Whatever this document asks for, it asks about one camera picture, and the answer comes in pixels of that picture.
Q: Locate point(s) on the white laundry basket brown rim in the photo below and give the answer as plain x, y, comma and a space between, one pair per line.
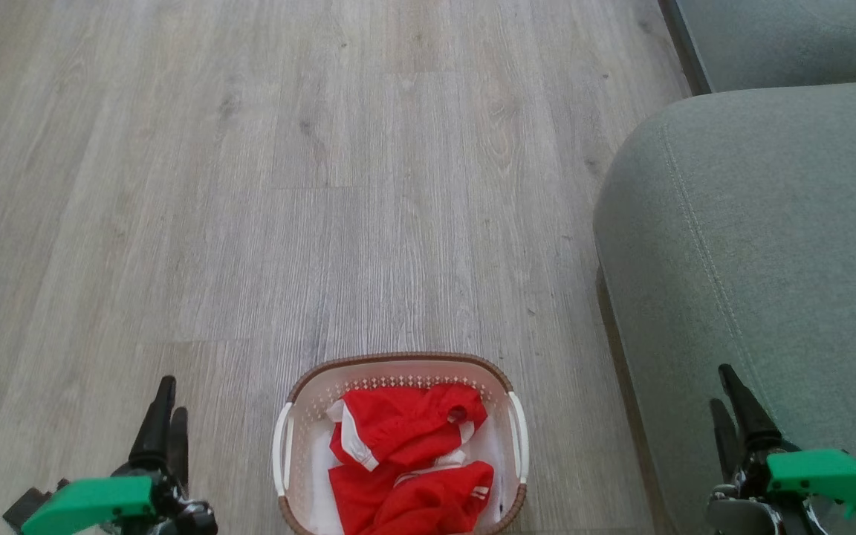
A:
398, 368

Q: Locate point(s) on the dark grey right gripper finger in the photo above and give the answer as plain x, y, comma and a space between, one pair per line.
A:
753, 423
728, 442

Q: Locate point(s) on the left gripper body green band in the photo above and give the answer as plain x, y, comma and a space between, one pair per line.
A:
93, 501

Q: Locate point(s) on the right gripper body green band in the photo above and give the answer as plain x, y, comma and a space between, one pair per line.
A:
822, 475

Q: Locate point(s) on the red and white garment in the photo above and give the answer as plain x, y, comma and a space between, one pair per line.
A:
406, 423
428, 501

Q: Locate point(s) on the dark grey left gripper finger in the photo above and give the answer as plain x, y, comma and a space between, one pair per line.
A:
179, 446
154, 435

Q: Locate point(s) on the upholstered fabric sofa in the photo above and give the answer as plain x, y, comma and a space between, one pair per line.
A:
770, 223

